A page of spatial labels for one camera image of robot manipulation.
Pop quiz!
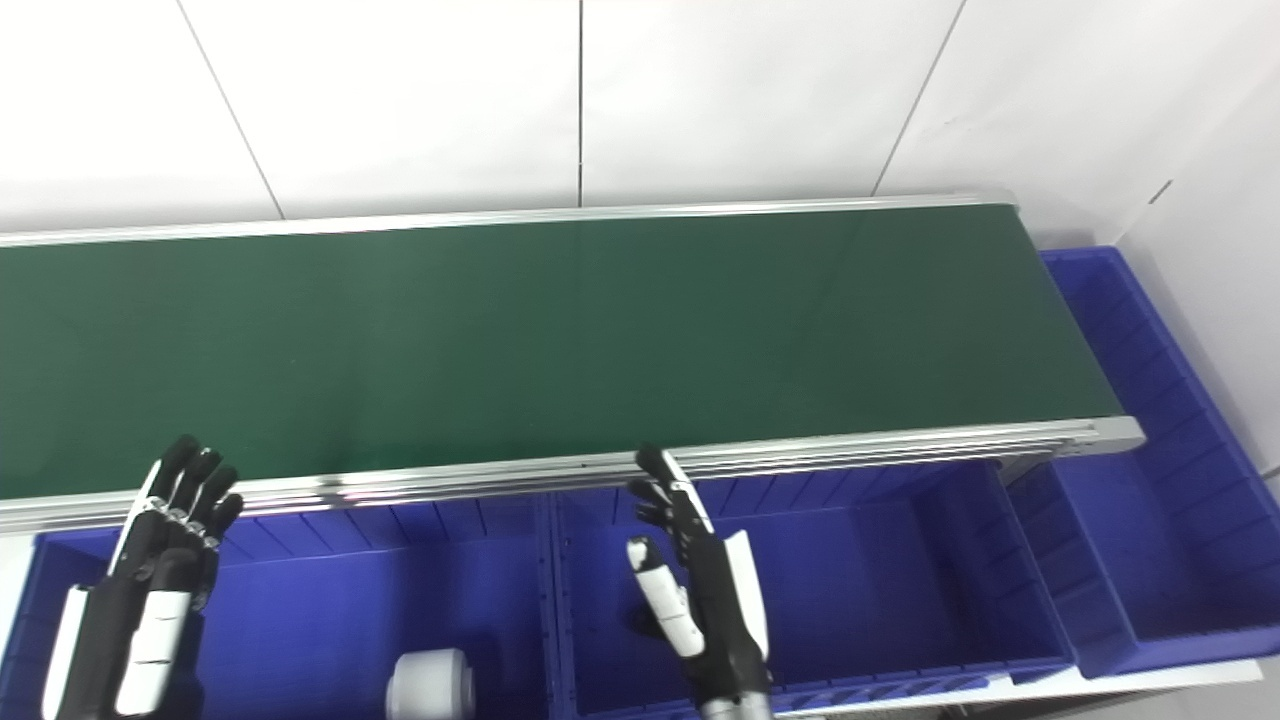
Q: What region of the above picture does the blue plastic bin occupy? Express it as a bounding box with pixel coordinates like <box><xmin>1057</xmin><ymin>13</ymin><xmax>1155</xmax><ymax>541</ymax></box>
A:
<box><xmin>1005</xmin><ymin>247</ymin><xmax>1280</xmax><ymax>679</ymax></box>
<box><xmin>0</xmin><ymin>495</ymin><xmax>561</xmax><ymax>720</ymax></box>
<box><xmin>548</xmin><ymin>460</ymin><xmax>1076</xmax><ymax>716</ymax></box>

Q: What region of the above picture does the green conveyor belt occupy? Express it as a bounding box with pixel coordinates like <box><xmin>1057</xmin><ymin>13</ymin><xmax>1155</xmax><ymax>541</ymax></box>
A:
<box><xmin>0</xmin><ymin>192</ymin><xmax>1146</xmax><ymax>536</ymax></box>
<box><xmin>0</xmin><ymin>203</ymin><xmax>1126</xmax><ymax>501</ymax></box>

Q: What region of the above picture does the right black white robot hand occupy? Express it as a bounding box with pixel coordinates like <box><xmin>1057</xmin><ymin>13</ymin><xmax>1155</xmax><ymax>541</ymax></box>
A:
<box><xmin>625</xmin><ymin>445</ymin><xmax>773</xmax><ymax>706</ymax></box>

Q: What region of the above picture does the white cylindrical plastic part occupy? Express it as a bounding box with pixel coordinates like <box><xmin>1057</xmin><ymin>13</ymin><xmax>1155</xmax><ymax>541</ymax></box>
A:
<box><xmin>387</xmin><ymin>648</ymin><xmax>477</xmax><ymax>720</ymax></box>

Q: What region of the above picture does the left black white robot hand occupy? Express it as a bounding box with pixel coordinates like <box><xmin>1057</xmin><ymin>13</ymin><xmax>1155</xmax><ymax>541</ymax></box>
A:
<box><xmin>40</xmin><ymin>435</ymin><xmax>244</xmax><ymax>720</ymax></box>

